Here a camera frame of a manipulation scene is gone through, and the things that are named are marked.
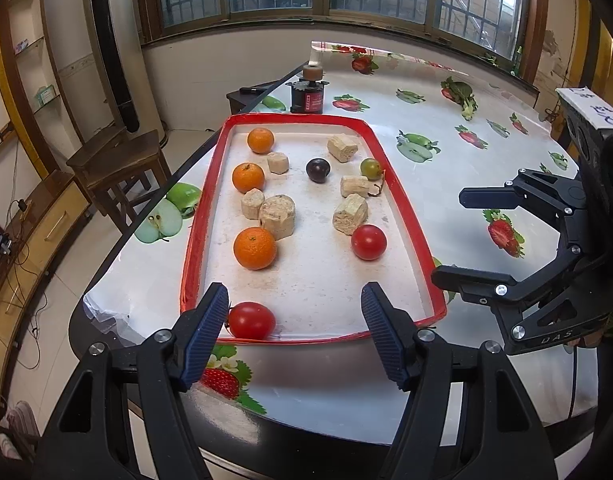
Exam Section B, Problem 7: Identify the orange tangerine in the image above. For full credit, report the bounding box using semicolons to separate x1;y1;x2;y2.
232;162;265;194
247;127;275;155
233;226;277;271

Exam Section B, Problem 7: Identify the dark purple plum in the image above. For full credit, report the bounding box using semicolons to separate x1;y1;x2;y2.
305;158;331;183

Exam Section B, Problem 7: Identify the green bottle on sill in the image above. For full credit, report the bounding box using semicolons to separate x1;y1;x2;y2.
512;46;523;77

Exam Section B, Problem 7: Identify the tall grey air conditioner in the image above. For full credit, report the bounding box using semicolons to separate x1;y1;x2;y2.
83;0;165;142

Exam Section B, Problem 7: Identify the dark red jar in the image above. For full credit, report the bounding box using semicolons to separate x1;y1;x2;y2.
289;63;328;114

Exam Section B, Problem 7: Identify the biscuit piece in tray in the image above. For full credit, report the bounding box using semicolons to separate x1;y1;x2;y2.
340;176;371;198
240;188;265;220
333;193;369;236

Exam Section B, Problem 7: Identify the red tomato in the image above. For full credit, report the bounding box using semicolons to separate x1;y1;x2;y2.
351;224;388;261
226;301;276;340

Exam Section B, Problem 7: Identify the beige biscuit block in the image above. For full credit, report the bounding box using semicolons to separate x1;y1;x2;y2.
327;134;359;164

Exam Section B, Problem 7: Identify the large round biscuit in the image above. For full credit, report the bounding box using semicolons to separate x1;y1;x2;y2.
259;194;296;240

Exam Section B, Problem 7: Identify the wooden stool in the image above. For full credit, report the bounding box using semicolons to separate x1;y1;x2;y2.
66;125;171;232

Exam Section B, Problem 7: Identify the dry fruit stem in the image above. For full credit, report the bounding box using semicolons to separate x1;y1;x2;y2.
367;171;386;197

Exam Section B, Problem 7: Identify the green vegetable toy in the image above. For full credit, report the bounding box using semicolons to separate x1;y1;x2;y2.
441;77;478;122

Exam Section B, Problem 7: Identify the beige biscuit piece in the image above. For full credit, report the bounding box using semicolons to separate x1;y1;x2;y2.
266;152;290;174

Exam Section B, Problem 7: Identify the red rimmed white tray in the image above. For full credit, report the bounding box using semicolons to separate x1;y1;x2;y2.
180;113;447;344

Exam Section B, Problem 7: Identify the wooden shelf unit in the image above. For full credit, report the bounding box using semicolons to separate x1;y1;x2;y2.
0;0;82;179

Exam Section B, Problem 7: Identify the green round fruit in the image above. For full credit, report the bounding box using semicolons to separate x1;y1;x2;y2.
360;158;384;182

